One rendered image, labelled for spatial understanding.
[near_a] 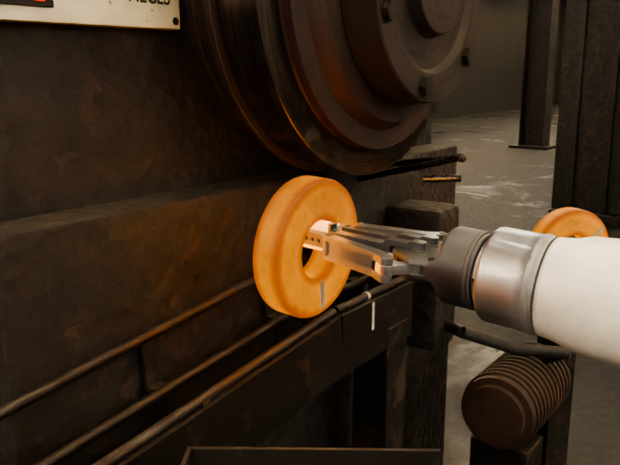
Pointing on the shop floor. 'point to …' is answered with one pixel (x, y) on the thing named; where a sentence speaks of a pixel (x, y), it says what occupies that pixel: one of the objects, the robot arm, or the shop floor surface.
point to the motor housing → (513, 408)
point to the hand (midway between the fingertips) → (310, 232)
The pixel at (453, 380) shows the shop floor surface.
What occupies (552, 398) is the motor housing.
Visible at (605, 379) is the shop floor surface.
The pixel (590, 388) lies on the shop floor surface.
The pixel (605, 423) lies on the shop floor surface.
